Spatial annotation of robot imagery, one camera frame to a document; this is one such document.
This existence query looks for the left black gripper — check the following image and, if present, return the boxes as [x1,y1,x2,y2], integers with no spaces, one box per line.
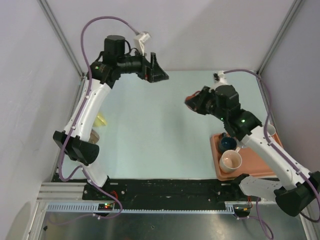
[116,47,168,83]

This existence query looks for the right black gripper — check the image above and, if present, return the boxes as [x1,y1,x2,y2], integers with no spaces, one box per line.
[186,86,228,122]

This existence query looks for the small red-orange mug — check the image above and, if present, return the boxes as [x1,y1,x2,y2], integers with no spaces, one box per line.
[184,90,201,111]

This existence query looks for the blue striped ceramic mug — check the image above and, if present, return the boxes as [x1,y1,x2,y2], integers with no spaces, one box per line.
[218,132,238,154]

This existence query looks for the large pink mug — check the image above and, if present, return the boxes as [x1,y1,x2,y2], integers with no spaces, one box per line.
[219,147,243,174]

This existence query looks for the yellow mug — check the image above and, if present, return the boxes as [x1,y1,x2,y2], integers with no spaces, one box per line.
[93,112,108,128]

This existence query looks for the grey printed mug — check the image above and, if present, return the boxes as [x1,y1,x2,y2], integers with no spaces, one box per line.
[239,123,277,149]

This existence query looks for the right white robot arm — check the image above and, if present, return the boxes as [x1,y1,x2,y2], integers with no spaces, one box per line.
[184,85,320,217]

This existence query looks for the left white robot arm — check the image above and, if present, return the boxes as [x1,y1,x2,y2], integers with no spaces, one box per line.
[53,31,169,200]

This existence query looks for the brown striped mug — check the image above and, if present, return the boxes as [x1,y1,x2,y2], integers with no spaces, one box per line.
[88,129,100,144]

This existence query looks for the orange plastic tray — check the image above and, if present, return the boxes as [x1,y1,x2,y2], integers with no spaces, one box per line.
[210,133,276,181]

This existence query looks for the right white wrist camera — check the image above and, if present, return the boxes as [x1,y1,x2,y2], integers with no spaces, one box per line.
[212,71,229,90]

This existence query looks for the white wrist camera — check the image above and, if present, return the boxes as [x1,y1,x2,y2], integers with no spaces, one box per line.
[133,31,151,56]
[212,71,229,90]

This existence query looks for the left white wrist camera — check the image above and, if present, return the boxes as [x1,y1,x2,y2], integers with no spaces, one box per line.
[133,31,151,56]

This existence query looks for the grey slotted cable duct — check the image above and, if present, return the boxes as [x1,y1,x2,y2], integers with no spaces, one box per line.
[46,202,240,214]

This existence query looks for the left aluminium frame post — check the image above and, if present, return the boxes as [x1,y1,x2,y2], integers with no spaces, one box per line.
[37,0,84,79]

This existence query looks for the aluminium frame post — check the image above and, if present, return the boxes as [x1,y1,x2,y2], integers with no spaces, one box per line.
[37,0,84,79]
[256,0,306,76]

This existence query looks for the right aluminium frame post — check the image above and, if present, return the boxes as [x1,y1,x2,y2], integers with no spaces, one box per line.
[256,0,306,76]

